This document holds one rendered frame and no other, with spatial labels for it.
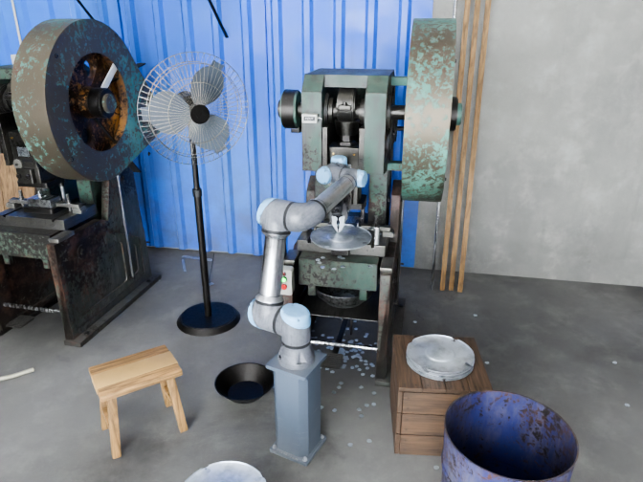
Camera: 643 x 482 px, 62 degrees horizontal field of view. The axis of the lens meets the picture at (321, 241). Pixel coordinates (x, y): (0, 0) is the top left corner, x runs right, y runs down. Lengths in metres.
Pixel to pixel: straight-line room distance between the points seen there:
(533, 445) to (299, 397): 0.89
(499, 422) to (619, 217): 2.28
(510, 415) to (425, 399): 0.35
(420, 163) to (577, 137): 1.83
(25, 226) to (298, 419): 1.98
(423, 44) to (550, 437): 1.55
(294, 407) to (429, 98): 1.35
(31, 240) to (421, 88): 2.25
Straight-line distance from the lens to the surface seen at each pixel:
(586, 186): 4.02
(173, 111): 2.89
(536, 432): 2.19
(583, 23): 3.84
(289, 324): 2.09
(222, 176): 4.13
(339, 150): 2.60
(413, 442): 2.46
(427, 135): 2.22
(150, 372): 2.48
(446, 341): 2.52
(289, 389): 2.23
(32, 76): 2.86
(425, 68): 2.25
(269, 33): 3.86
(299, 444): 2.39
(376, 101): 2.49
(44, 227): 3.39
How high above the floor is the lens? 1.73
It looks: 22 degrees down
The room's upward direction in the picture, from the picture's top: straight up
